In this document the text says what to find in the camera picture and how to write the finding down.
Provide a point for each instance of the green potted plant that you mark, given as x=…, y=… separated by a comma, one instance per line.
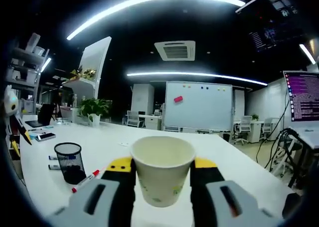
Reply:
x=93, y=107

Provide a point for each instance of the smartphone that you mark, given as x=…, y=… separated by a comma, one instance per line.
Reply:
x=46, y=137

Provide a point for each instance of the black mesh pen holder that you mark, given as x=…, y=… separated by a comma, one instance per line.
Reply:
x=69, y=162

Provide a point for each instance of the wall-mounted dark display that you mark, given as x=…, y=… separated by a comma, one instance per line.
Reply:
x=269, y=35

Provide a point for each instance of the gold decorations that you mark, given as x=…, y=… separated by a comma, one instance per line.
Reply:
x=84, y=74

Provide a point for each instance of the monitor with purple screen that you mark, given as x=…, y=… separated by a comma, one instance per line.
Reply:
x=306, y=95

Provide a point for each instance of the white curved display shelf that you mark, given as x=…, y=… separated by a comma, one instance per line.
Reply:
x=94, y=55

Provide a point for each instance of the ceiling air conditioner vent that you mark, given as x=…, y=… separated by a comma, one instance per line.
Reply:
x=174, y=50

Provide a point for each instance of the blue whiteboard marker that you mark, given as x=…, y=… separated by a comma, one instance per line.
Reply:
x=52, y=157

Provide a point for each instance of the black laptop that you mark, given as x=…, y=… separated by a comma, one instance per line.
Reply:
x=45, y=112

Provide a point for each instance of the red whiteboard marker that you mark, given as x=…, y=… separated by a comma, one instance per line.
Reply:
x=86, y=181

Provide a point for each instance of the small potted plant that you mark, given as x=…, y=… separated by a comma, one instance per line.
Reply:
x=254, y=117

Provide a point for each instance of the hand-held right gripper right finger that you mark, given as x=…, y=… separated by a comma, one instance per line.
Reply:
x=219, y=204

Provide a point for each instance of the black whiteboard marker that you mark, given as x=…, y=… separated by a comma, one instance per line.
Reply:
x=53, y=167

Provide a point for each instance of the black rounded object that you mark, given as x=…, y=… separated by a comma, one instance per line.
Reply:
x=291, y=205

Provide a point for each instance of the pink whiteboard eraser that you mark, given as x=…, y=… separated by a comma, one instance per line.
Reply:
x=178, y=99

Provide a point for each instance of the light blue notepad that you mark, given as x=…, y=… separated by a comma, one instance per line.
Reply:
x=33, y=137

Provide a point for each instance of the grey metal storage rack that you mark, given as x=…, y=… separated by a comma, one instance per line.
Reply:
x=25, y=52

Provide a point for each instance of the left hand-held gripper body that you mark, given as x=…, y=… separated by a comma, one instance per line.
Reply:
x=11, y=102

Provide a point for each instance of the white paper cup green print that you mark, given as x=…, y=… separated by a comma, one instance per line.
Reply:
x=162, y=177

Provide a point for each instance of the standing desk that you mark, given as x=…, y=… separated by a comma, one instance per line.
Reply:
x=309, y=137

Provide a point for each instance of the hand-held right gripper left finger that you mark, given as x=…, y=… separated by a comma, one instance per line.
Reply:
x=82, y=207

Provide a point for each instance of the white rolling whiteboard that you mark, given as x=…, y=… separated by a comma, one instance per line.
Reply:
x=199, y=107

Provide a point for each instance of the white office chair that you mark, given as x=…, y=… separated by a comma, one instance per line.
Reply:
x=243, y=127

